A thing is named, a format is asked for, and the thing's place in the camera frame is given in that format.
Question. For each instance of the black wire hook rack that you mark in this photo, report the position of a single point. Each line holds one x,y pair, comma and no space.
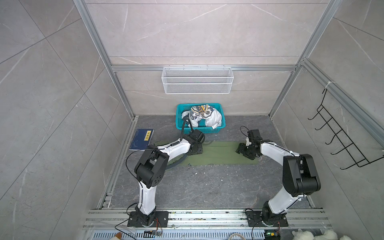
358,158

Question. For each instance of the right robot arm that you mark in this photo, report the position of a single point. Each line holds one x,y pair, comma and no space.
300,177

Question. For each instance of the teal plastic basket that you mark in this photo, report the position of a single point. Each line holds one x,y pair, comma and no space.
181,108

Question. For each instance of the white wire mesh shelf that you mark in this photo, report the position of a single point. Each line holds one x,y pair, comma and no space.
197,80

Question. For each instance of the white patterned tank top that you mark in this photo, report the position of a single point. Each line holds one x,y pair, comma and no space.
212,117

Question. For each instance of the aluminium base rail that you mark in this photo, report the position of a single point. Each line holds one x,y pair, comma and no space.
208,219

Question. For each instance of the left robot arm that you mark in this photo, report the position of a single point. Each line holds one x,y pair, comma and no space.
152,165

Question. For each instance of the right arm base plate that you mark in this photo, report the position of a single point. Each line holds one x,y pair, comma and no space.
261,219

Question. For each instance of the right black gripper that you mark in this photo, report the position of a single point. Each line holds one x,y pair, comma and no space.
241,149

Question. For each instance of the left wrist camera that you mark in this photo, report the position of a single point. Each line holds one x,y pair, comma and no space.
197,136

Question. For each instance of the green tank top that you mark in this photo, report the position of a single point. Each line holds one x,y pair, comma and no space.
216,153

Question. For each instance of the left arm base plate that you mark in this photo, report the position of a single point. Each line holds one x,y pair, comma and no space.
148,219

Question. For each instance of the blue book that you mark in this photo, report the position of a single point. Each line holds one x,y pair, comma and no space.
141,140

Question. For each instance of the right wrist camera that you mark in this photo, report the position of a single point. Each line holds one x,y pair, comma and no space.
253,138

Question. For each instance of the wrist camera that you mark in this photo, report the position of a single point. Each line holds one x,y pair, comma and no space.
253,138
197,136

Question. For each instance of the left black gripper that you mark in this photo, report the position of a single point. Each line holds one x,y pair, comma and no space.
201,149

